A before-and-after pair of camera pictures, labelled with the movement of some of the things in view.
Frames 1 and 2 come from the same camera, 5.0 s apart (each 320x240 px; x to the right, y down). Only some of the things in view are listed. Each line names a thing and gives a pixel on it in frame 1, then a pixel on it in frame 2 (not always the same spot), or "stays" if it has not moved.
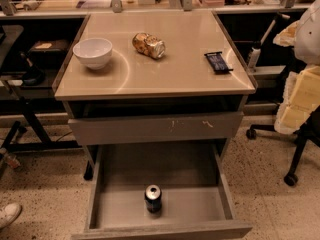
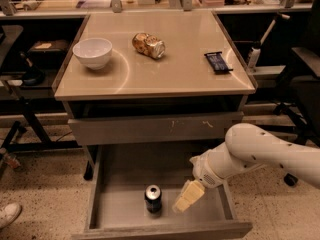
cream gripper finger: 301,97 to 190,194
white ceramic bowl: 95,53 stays
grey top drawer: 157,128 stays
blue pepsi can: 153,198 stays
